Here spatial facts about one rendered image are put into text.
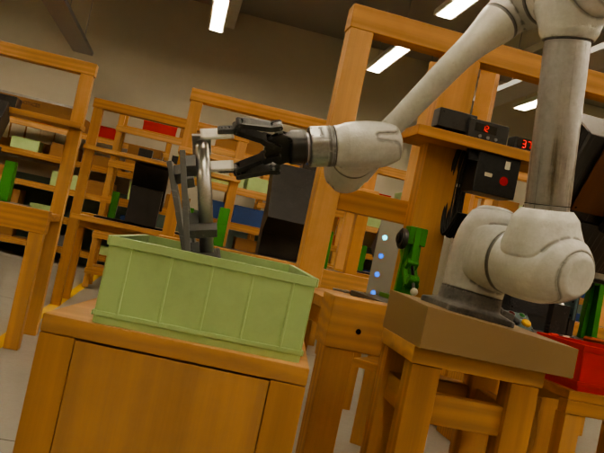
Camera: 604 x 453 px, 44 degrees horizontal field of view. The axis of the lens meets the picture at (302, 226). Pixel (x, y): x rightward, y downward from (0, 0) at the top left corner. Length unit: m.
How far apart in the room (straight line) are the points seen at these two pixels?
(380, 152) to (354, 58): 1.25
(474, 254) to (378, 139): 0.40
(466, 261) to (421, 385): 0.32
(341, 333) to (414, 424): 0.49
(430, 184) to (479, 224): 1.03
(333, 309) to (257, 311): 0.71
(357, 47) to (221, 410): 1.72
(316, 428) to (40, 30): 11.18
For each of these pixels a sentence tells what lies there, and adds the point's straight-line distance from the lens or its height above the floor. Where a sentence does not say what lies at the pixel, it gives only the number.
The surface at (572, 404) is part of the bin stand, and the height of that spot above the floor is 0.77.
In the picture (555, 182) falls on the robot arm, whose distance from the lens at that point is 1.72.
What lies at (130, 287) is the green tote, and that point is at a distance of 1.47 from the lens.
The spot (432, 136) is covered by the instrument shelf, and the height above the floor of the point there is 1.51.
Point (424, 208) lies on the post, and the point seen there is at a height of 1.25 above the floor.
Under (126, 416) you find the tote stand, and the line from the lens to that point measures 1.50.
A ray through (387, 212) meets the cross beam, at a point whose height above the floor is 1.21.
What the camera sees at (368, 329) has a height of 0.82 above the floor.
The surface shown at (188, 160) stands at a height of 1.14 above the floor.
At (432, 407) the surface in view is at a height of 0.72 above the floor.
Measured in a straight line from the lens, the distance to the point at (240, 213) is 9.33.
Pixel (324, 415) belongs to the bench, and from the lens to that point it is 2.21.
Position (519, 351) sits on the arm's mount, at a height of 0.89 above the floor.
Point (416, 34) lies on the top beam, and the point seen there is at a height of 1.89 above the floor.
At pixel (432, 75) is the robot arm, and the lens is 1.79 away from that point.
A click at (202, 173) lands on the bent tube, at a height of 1.12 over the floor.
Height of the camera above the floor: 1.01
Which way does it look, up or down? 2 degrees up
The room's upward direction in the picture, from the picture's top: 12 degrees clockwise
